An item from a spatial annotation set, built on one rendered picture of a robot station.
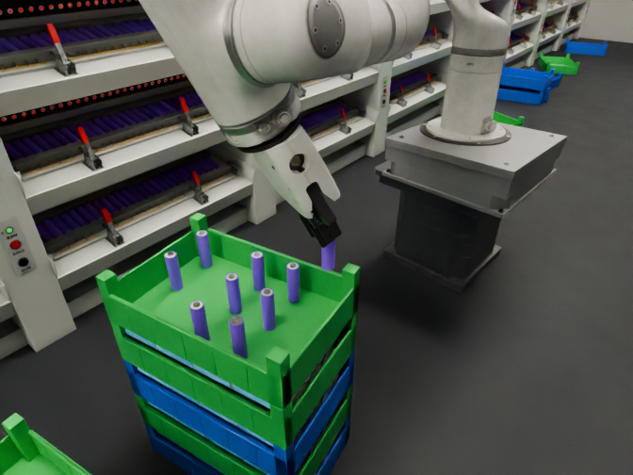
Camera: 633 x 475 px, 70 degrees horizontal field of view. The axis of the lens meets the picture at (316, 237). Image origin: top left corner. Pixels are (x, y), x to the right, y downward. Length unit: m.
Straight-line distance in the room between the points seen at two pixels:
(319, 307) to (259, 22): 0.43
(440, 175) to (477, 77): 0.23
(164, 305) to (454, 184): 0.67
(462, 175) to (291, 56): 0.74
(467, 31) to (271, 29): 0.80
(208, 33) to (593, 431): 0.95
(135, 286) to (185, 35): 0.42
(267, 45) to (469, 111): 0.83
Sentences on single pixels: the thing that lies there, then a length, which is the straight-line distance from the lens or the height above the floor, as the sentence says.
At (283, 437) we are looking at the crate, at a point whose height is 0.27.
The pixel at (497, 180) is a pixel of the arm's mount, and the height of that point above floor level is 0.36.
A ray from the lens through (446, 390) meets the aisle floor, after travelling 1.03.
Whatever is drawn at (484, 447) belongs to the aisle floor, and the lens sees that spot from 0.97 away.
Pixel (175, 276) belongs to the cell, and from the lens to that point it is 0.72.
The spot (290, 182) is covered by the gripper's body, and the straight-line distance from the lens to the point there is 0.46.
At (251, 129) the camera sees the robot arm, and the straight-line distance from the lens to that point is 0.44.
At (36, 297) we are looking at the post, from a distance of 1.16.
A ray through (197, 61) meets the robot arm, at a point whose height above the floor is 0.69.
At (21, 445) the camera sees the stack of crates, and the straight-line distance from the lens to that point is 0.79.
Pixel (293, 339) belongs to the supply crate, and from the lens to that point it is 0.63.
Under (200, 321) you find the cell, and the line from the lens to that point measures 0.62.
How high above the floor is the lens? 0.78
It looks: 33 degrees down
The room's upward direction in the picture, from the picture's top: straight up
